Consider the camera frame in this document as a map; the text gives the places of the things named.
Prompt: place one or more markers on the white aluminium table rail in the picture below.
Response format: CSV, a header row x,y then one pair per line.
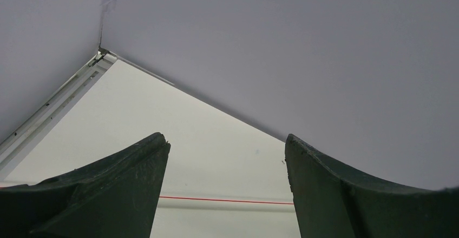
x,y
25,138

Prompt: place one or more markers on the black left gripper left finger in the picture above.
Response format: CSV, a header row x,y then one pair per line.
x,y
60,206

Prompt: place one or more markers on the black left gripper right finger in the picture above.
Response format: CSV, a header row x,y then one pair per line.
x,y
333,199

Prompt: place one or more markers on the white pipe frame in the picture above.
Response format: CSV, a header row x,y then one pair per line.
x,y
182,199

